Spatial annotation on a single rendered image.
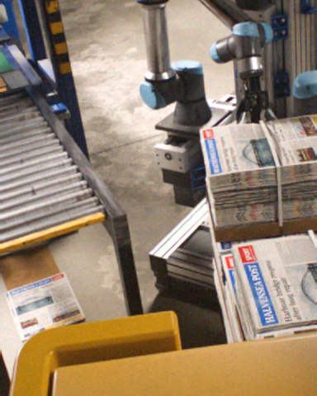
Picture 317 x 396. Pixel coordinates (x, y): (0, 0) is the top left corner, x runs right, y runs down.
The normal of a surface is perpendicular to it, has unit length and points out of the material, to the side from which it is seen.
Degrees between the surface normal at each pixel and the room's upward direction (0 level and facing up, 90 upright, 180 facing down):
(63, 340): 0
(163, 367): 0
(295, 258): 0
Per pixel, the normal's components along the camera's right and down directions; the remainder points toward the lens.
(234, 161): -0.14, -0.84
